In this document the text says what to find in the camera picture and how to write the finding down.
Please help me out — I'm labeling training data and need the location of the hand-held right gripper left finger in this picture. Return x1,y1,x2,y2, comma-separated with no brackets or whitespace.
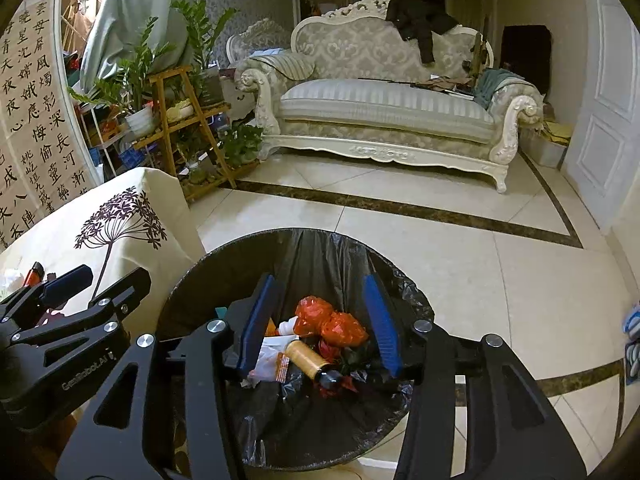
55,274,279,480

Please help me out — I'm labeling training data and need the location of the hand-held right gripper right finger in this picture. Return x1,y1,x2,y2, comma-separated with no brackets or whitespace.
361,274,588,480

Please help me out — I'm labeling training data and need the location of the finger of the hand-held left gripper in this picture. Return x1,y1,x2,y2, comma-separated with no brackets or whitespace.
9,266,153,367
0,265,95,332

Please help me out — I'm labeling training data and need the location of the white box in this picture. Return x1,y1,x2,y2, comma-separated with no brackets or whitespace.
261,335,297,362

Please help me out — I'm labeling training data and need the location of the orange and white wrapper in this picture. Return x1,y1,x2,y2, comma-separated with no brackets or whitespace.
246,351,289,382

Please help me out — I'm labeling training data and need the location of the orange plastic bag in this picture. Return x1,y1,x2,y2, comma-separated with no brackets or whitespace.
294,295,369,349

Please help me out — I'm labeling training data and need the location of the gold bottle with black cap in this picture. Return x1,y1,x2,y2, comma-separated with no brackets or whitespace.
284,339,346,394

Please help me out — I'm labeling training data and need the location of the maroon plastic wrapper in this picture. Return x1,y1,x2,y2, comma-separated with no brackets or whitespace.
317,339,346,361

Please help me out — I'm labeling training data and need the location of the trash bin with black bag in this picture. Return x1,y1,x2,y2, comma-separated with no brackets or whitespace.
157,227,436,472

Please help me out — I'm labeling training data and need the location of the floral printed tablecloth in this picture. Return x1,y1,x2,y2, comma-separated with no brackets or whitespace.
0,166,207,323

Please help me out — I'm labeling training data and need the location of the metal shelf rack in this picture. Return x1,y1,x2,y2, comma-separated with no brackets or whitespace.
75,101,147,177

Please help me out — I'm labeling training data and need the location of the potted plant in white pot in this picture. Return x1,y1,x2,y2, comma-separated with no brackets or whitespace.
66,16,177,139

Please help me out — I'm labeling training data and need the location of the wooden plant stand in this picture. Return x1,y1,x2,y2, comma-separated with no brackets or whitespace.
131,64,262,202

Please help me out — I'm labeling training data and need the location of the small green floor plant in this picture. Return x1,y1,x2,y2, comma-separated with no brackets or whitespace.
219,121,264,167

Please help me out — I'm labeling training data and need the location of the ornate cream sofa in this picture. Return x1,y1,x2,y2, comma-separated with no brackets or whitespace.
239,0,545,194

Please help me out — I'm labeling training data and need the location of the grey box with yellow cloth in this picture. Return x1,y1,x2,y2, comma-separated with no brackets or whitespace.
519,116,572,169

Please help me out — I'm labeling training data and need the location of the striped cushion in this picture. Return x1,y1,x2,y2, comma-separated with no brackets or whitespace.
249,51,317,82

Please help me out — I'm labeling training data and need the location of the tall leafy potted plant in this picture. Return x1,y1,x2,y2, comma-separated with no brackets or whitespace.
169,0,239,107

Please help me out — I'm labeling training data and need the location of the teal blanket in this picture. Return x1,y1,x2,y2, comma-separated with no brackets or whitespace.
471,68,527,112

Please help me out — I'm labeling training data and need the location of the grey-green curtain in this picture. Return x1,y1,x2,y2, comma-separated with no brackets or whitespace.
79,0,207,94

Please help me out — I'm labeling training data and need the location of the ornate cream armchair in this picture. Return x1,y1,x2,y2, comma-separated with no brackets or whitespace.
225,16,302,122

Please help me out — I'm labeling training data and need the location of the black jacket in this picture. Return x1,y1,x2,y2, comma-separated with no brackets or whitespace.
385,0,462,65

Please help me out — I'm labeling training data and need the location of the white door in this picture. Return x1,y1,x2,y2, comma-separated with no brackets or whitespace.
559,0,640,232

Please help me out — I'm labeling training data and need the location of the calligraphy wall hanging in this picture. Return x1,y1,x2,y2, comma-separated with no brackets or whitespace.
0,0,102,252

